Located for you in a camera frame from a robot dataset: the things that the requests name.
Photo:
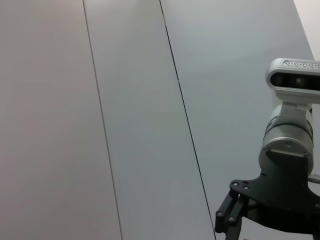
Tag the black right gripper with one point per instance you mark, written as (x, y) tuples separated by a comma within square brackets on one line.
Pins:
[(285, 195)]

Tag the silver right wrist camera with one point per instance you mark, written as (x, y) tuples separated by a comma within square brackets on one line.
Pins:
[(292, 80)]

